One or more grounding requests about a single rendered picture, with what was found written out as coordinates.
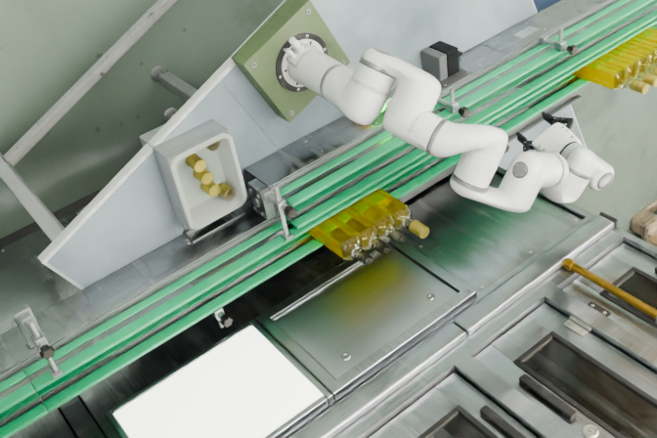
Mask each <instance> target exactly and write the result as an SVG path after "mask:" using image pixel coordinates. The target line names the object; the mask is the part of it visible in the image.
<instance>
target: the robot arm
mask: <svg viewBox="0 0 657 438"><path fill-rule="evenodd" d="M288 42H289V43H290V44H291V46H290V47H289V48H286V49H285V55H284V58H283V61H282V73H283V77H284V79H285V81H286V82H287V83H289V84H290V85H292V86H295V87H303V86H305V87H306V88H308V89H310V90H311V91H313V92H314V93H316V94H317V95H319V96H321V97H322V98H324V99H325V100H327V101H328V102H330V103H331V104H333V105H334V106H336V107H337V108H338V109H339V110H340V111H341V112H342V113H343V114H344V115H345V116H346V117H347V118H348V119H349V120H351V121H353V122H354V123H356V124H358V125H369V124H372V123H373V122H375V120H376V119H377V118H378V116H379V115H380V113H381V111H382V109H383V107H384V105H385V103H386V101H387V98H388V96H389V93H390V91H391V89H392V87H393V85H394V83H395V81H396V79H397V88H396V90H395V92H394V94H393V97H392V99H391V101H390V103H389V105H388V108H387V110H386V112H385V115H384V117H383V121H382V124H383V127H384V128H385V130H386V131H388V132H389V133H390V134H392V135H394V136H395V137H397V138H399V139H401V140H403V141H405V142H407V143H409V144H411V145H413V146H414V147H416V148H418V149H420V150H422V151H424V152H426V153H429V154H431V155H433V156H435V157H448V156H452V155H456V154H459V153H461V156H460V160H459V162H458V164H457V167H456V169H455V171H454V172H453V174H452V177H451V179H450V185H451V187H452V189H453V190H454V191H455V192H456V193H457V194H458V195H460V196H462V197H465V198H469V199H472V200H476V201H479V202H482V203H485V204H488V205H491V206H493V207H496V208H499V209H502V210H506V211H510V212H517V213H522V212H526V211H528V210H529V209H530V208H531V206H532V204H533V202H534V200H535V198H536V196H537V194H538V192H539V191H541V193H542V194H543V195H544V196H545V197H547V198H548V199H550V200H552V201H555V202H558V203H571V202H574V201H576V200H577V199H578V198H579V197H580V195H581V194H582V192H583V190H584V189H585V187H586V186H589V187H590V188H591V189H593V190H595V191H600V190H603V189H605V188H606V187H607V186H609V184H610V183H611V182H612V180H613V178H614V169H613V167H612V166H611V165H609V164H608V163H607V162H605V161H604V160H602V159H601V158H600V157H598V156H597V155H595V154H594V153H593V152H592V151H590V150H588V149H587V148H585V147H584V146H583V145H582V143H581V141H580V140H579V139H578V138H577V137H576V136H575V135H574V134H573V133H572V132H571V128H572V126H573V123H574V119H573V118H569V117H567V118H565V117H556V116H555V117H553V116H552V115H550V114H549V113H545V112H544V111H542V116H543V119H544V120H545V121H546V122H548V123H549V124H551V127H550V128H548V129H547V130H546V131H545V132H543V133H542V134H541V135H540V136H538V137H537V138H536V139H535V140H534V141H527V138H526V137H524V136H523V135H522V134H520V133H519V132H516V135H517V140H518V142H520V143H521V144H522V145H523V153H520V154H518V155H517V156H516V157H515V158H514V159H513V161H512V162H511V164H510V166H509V168H508V169H507V171H506V173H505V175H504V178H503V180H502V182H501V184H500V186H499V187H498V188H493V187H490V186H489V184H490V182H491V180H492V178H493V176H494V174H495V172H496V170H497V168H498V166H499V164H500V162H501V160H502V158H503V156H504V152H505V149H506V146H507V142H508V137H507V134H506V132H505V131H503V130H502V128H499V127H496V126H492V125H484V124H460V123H453V122H451V121H449V120H447V119H444V118H442V117H440V116H438V115H436V114H434V113H432V111H433V109H434V106H435V104H436V102H437V100H438V98H439V96H440V93H441V84H440V82H439V81H438V80H437V79H436V78H435V77H434V76H433V75H431V74H429V73H428V72H426V71H424V70H422V69H420V68H418V67H416V66H413V65H411V64H409V63H407V62H405V61H403V60H401V59H398V58H396V57H395V56H393V55H390V54H388V53H386V52H384V51H382V50H380V49H376V48H369V49H367V50H366V51H365V52H364V53H363V55H362V56H361V58H360V60H359V62H358V64H357V66H356V68H355V71H353V70H352V69H351V68H350V67H348V66H346V65H344V64H342V63H340V62H339V61H337V60H335V59H333V58H332V57H330V56H328V55H326V54H324V51H323V48H322V47H321V45H320V44H319V43H317V42H316V41H314V40H312V39H301V40H298V41H297V39H295V37H290V38H289V40H288ZM565 123H567V125H566V127H565V126H564V125H563V124H565ZM529 145H532V146H529ZM529 150H535V151H534V152H529Z"/></svg>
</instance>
